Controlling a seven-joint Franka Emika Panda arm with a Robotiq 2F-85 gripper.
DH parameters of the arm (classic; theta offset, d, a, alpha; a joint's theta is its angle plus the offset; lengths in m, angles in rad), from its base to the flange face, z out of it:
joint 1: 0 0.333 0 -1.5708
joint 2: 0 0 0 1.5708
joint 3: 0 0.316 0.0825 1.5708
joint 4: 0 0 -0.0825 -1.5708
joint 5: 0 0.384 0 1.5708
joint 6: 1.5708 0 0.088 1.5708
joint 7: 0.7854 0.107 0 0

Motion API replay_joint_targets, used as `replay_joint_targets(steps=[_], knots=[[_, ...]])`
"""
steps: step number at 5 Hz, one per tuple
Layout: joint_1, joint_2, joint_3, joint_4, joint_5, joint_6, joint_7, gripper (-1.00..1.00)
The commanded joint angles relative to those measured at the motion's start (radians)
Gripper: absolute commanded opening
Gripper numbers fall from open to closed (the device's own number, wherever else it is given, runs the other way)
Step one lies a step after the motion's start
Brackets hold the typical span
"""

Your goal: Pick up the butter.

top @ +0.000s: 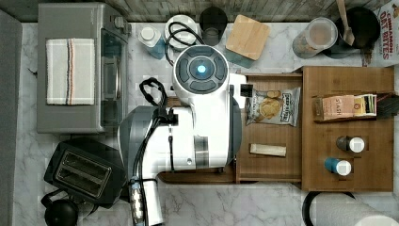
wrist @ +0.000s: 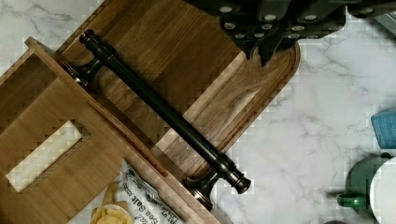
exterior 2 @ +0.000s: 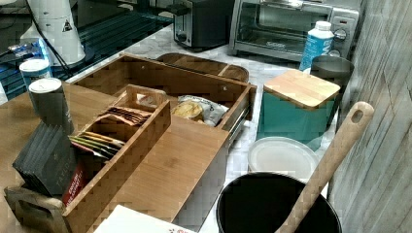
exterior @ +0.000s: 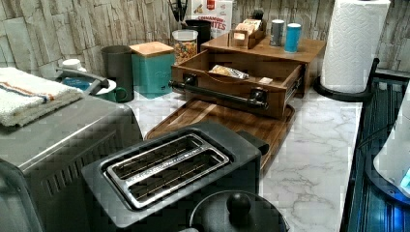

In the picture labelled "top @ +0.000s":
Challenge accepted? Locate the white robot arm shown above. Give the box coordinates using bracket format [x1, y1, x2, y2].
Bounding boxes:
[118, 45, 243, 226]

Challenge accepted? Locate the wooden tray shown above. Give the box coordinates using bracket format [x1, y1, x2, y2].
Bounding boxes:
[157, 73, 304, 186]

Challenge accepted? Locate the potato chips bag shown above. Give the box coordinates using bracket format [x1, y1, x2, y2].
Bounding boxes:
[242, 88, 301, 127]

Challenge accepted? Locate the white round canister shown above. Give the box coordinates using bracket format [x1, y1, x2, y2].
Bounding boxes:
[165, 15, 199, 51]

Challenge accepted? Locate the blue liquid bottle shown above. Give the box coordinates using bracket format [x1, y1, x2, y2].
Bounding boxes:
[138, 25, 165, 59]

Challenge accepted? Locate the dark glass tumbler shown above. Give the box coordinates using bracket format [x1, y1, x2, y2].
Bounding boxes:
[199, 7, 228, 46]

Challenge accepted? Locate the black two-slot toaster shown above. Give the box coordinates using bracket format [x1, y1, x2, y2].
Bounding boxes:
[44, 137, 127, 209]

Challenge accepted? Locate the silver toaster oven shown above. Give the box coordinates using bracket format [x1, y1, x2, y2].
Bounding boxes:
[37, 2, 131, 134]

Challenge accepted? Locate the tea bag box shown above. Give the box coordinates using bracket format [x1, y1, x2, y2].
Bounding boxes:
[312, 94, 376, 121]

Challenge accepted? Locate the striped dish towel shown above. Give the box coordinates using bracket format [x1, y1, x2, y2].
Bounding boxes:
[45, 38, 95, 105]

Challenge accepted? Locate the clear plastic storage jar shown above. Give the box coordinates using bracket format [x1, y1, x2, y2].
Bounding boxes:
[292, 17, 338, 59]

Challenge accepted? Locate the blue spice jar white lid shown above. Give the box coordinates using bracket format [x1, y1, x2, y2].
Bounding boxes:
[324, 157, 352, 176]

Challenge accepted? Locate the dark spice jar white lid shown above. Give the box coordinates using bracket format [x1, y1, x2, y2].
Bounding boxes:
[336, 136, 365, 153]

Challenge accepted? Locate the wooden spoon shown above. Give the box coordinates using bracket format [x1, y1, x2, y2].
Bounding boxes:
[336, 0, 355, 46]

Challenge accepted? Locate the black kettle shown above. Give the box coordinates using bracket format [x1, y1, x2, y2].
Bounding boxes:
[40, 188, 98, 226]

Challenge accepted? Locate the wooden shelf organizer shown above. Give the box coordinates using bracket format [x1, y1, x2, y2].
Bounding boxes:
[301, 66, 394, 192]

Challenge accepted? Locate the black utensil holder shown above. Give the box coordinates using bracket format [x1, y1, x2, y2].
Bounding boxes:
[324, 7, 380, 59]

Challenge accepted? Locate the cinnamon oat bites cereal box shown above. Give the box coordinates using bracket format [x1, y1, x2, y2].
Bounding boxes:
[361, 0, 399, 67]

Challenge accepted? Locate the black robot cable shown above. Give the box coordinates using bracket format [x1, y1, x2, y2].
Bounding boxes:
[132, 21, 205, 226]

